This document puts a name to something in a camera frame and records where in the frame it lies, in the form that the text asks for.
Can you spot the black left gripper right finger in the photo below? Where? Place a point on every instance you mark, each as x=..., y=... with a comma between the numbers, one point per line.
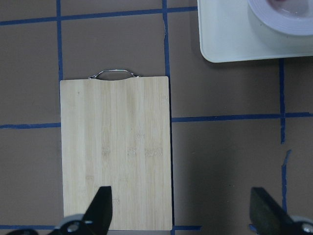
x=267, y=216

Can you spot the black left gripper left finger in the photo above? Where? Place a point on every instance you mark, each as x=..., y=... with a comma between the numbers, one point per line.
x=98, y=216

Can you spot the white round plate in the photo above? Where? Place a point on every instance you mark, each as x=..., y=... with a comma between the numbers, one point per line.
x=291, y=17

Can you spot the cream bear tray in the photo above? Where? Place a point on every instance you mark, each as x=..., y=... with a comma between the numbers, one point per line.
x=230, y=32

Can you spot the bamboo cutting board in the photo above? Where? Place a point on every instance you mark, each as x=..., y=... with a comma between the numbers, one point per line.
x=117, y=133

